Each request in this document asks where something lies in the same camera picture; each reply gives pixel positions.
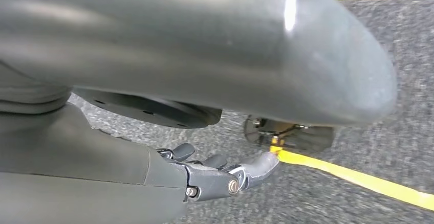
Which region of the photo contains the robot's black right foot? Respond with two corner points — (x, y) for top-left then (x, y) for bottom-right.
(243, 115), (336, 154)

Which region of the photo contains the yellow floor tape square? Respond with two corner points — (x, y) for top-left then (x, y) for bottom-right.
(269, 0), (434, 212)

